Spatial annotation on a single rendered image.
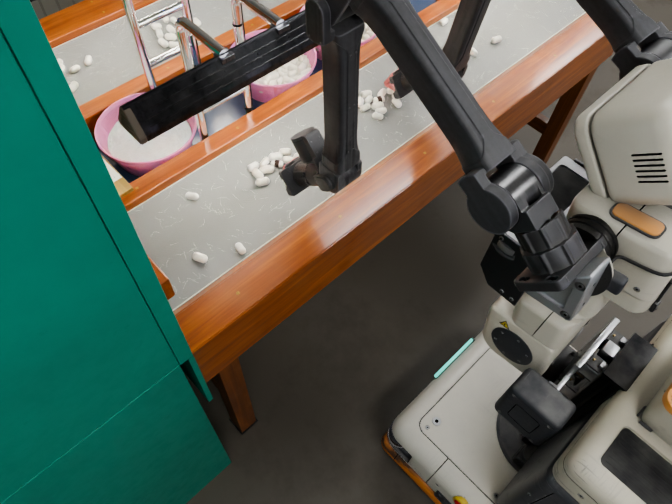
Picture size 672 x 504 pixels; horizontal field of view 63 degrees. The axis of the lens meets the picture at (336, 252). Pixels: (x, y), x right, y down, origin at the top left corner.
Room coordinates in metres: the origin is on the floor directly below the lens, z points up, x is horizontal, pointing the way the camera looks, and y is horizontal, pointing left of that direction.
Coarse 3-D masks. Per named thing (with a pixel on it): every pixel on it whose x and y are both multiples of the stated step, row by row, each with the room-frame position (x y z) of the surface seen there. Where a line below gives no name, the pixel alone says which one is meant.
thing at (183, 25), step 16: (240, 0) 1.12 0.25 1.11; (256, 0) 1.12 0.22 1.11; (240, 16) 1.15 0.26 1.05; (272, 16) 1.06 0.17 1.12; (176, 32) 1.03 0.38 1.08; (192, 32) 0.99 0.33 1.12; (240, 32) 1.14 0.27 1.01; (208, 48) 0.95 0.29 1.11; (224, 48) 0.94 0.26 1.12; (192, 64) 1.04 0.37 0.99
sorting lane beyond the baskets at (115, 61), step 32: (160, 0) 1.65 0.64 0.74; (192, 0) 1.66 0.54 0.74; (224, 0) 1.68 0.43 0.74; (96, 32) 1.46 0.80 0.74; (128, 32) 1.47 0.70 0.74; (224, 32) 1.51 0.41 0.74; (64, 64) 1.30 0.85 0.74; (96, 64) 1.31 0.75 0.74; (128, 64) 1.32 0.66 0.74; (160, 64) 1.34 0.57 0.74; (96, 96) 1.18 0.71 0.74
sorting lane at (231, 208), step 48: (528, 0) 1.81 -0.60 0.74; (480, 48) 1.53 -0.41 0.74; (528, 48) 1.54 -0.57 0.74; (384, 96) 1.27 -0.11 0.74; (240, 144) 1.04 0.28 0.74; (288, 144) 1.05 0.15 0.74; (384, 144) 1.08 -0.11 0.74; (192, 192) 0.86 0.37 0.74; (240, 192) 0.87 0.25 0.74; (144, 240) 0.71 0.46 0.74; (192, 240) 0.72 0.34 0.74; (240, 240) 0.73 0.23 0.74; (192, 288) 0.59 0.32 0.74
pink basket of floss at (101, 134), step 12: (132, 96) 1.16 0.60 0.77; (108, 108) 1.10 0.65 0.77; (108, 120) 1.08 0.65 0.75; (192, 120) 1.10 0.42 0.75; (96, 132) 1.01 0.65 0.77; (108, 132) 1.06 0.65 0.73; (192, 132) 1.08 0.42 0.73; (108, 156) 0.94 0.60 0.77; (168, 156) 0.95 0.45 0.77; (132, 168) 0.93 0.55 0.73; (144, 168) 0.93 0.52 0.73
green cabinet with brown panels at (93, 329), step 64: (0, 0) 0.37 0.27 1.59; (0, 64) 0.36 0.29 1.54; (0, 128) 0.34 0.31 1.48; (64, 128) 0.37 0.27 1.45; (0, 192) 0.32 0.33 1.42; (64, 192) 0.35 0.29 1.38; (0, 256) 0.29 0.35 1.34; (64, 256) 0.33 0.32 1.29; (128, 256) 0.37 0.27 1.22; (0, 320) 0.26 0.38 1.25; (64, 320) 0.29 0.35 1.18; (128, 320) 0.34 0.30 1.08; (0, 384) 0.22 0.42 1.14; (64, 384) 0.25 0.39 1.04; (128, 384) 0.30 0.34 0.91; (0, 448) 0.17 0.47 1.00; (64, 448) 0.20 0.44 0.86
